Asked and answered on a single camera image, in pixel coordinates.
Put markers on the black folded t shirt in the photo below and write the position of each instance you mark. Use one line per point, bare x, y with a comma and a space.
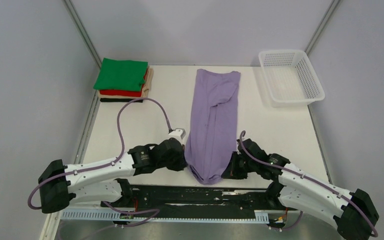
120, 100

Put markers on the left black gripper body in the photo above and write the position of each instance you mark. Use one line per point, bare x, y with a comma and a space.
175, 163

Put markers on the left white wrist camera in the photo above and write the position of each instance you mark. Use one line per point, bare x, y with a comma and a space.
177, 133

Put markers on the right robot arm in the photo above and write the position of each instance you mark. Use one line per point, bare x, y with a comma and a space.
351, 213

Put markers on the beige folded t shirt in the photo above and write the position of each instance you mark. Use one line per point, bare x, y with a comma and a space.
149, 81

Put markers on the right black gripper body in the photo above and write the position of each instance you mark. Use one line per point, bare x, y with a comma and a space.
239, 167

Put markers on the white plastic basket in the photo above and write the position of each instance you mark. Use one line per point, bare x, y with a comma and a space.
290, 78

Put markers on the red folded t shirt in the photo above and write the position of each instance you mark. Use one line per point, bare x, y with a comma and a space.
126, 94

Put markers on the lavender t shirt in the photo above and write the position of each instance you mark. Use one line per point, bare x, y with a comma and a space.
213, 125

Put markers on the green folded t shirt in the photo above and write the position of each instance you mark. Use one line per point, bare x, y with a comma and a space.
125, 75

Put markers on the white slotted cable duct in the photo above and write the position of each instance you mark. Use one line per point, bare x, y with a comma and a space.
256, 217

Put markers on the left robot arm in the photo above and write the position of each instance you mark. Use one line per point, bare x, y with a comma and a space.
105, 181

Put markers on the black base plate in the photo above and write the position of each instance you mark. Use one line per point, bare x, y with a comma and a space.
188, 201

